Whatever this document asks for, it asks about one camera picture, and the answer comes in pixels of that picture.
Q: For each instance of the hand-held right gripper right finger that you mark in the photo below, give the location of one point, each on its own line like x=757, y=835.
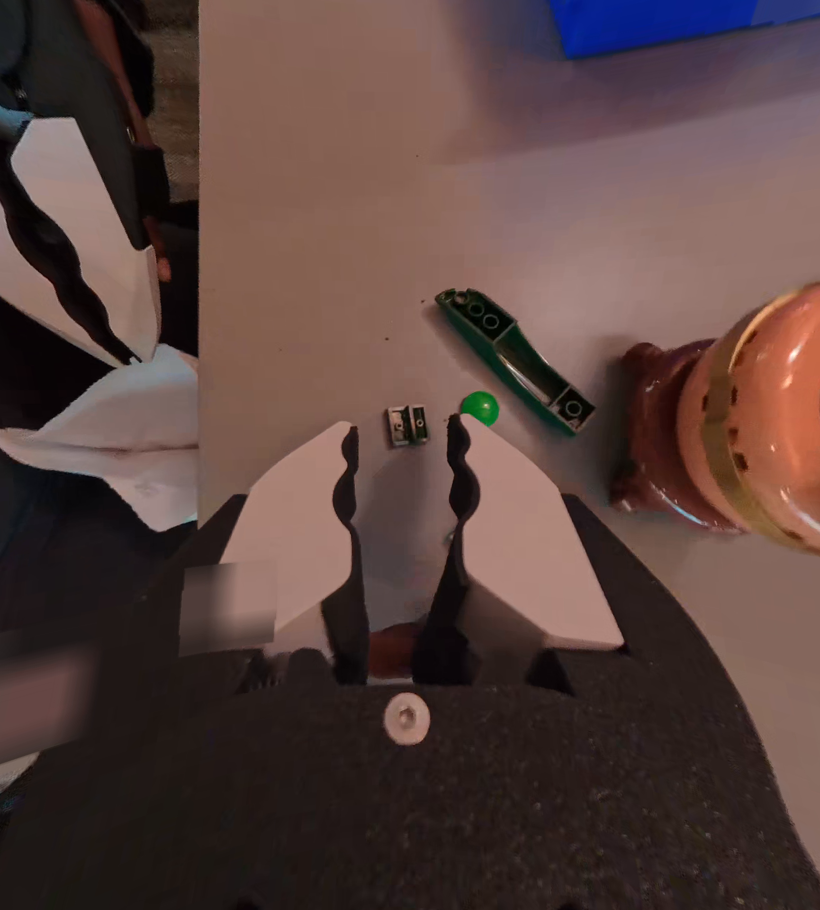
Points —
x=516, y=540

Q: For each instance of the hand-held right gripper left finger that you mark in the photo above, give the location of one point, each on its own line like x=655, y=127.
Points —
x=296, y=512

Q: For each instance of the bright green small brick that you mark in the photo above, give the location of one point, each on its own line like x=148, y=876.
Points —
x=481, y=407

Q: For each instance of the small dark green brick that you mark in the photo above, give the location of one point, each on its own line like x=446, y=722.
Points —
x=406, y=426

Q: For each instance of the white paper bag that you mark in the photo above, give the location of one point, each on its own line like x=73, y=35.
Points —
x=132, y=426

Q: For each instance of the blue plastic bin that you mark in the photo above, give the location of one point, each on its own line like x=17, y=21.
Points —
x=665, y=25

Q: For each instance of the person's left forearm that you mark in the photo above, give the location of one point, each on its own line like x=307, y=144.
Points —
x=101, y=50

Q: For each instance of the grey desk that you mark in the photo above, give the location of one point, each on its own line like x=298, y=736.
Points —
x=381, y=178

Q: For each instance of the person's left hand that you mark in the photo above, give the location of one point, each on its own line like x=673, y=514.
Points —
x=161, y=259

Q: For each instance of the dark green long brick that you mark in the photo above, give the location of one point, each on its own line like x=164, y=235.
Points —
x=484, y=323

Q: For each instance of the toy brick flower pot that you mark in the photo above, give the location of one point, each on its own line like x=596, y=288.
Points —
x=758, y=426

